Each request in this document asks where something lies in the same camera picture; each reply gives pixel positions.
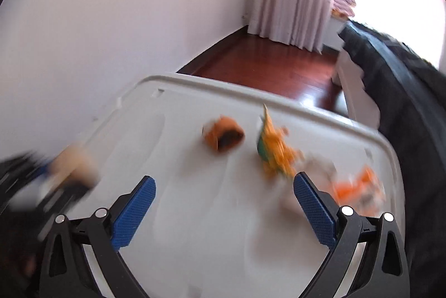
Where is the white bed frame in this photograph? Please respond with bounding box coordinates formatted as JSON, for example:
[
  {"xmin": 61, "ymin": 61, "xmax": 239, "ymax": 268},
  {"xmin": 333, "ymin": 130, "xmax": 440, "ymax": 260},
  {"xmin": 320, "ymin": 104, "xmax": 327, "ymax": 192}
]
[{"xmin": 332, "ymin": 49, "xmax": 380, "ymax": 129}]

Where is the white paper cup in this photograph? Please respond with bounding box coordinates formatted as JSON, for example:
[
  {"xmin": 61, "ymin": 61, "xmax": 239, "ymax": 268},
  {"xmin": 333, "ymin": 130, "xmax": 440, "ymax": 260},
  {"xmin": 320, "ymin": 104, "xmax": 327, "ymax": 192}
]
[{"xmin": 278, "ymin": 154, "xmax": 339, "ymax": 219}]

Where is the small brown cardboard box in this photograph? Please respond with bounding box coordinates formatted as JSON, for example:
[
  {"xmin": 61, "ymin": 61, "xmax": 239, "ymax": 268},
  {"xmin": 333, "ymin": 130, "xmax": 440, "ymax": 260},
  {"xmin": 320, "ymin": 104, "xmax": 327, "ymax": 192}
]
[{"xmin": 49, "ymin": 144, "xmax": 99, "ymax": 189}]

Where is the orange paper cup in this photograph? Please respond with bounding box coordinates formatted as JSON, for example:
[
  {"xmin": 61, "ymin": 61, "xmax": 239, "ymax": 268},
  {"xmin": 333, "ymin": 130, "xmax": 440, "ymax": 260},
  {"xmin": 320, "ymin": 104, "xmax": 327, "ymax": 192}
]
[{"xmin": 202, "ymin": 115, "xmax": 245, "ymax": 153}]

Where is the orange white plastic wrapper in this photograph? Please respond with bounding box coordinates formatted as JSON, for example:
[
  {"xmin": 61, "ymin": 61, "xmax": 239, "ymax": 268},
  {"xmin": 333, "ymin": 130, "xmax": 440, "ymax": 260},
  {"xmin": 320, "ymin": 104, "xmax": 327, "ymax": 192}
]
[{"xmin": 332, "ymin": 165, "xmax": 386, "ymax": 216}]

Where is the orange green dinosaur toy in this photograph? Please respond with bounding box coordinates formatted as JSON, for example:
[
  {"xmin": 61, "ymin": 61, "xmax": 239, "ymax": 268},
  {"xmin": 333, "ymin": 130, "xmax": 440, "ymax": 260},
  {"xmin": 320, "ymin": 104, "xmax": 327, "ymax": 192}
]
[{"xmin": 256, "ymin": 105, "xmax": 304, "ymax": 179}]

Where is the folded pink quilt stack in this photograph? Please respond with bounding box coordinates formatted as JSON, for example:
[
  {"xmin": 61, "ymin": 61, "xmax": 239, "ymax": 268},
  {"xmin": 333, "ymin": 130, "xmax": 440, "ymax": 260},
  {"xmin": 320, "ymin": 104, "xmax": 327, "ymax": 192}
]
[{"xmin": 331, "ymin": 0, "xmax": 356, "ymax": 19}]

